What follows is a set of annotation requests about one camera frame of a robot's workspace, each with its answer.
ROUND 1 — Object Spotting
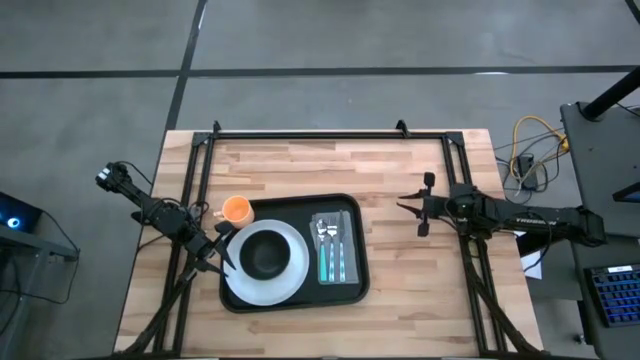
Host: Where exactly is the dark grey desk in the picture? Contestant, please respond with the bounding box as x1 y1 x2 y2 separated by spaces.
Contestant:
569 230 640 360

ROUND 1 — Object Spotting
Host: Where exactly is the black pole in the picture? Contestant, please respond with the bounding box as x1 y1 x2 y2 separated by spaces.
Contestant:
582 66 640 121

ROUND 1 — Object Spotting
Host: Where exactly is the black metal table frame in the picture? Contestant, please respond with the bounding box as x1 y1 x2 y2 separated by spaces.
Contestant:
113 119 544 360

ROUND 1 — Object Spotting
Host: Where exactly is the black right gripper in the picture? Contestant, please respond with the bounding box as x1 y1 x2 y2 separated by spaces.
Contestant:
397 171 452 239

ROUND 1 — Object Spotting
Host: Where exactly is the black bowl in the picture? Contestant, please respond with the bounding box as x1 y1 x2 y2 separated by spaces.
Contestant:
239 229 292 281

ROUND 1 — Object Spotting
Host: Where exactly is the grey cloth napkin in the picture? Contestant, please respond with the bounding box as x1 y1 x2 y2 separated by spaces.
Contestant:
308 209 361 286

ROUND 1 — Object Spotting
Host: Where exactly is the black monitor corner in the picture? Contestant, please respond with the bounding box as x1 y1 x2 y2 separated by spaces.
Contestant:
613 180 640 204

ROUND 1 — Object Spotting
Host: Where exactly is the orange cup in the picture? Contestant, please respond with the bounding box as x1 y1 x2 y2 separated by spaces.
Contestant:
213 195 256 229

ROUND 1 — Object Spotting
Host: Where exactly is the black plastic tray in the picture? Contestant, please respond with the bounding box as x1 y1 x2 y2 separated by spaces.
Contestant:
218 193 371 315

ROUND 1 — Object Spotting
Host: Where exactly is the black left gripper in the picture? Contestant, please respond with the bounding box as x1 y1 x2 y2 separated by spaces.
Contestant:
177 222 236 281

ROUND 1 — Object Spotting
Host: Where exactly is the white paper sheet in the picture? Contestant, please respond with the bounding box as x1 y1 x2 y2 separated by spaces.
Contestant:
514 232 544 281

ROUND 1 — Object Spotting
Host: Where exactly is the white round plate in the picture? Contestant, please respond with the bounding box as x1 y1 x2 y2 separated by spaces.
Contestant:
223 218 310 307

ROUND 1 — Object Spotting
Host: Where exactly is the backlit keyboard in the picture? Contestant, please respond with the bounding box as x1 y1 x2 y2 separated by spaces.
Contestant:
583 263 640 330

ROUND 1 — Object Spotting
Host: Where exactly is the computer with blue light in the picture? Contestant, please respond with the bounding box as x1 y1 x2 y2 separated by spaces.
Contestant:
0 191 44 234

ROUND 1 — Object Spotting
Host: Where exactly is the grey side table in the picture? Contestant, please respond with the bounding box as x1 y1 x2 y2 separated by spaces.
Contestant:
0 224 81 262

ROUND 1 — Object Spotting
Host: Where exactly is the fork with patterned handle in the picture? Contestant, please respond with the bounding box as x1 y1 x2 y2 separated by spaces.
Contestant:
327 219 337 283

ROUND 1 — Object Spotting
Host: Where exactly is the knife with patterned handle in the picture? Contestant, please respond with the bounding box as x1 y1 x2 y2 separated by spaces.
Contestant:
337 209 347 284

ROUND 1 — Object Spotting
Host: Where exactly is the spoon with green handle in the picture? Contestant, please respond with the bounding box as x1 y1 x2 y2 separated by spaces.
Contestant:
316 218 329 283

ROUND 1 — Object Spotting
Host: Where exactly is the yellow cable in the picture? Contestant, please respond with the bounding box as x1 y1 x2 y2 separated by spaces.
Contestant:
509 114 571 184

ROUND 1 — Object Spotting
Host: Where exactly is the black power adapter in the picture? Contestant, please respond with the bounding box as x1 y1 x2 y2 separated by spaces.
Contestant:
517 153 540 191

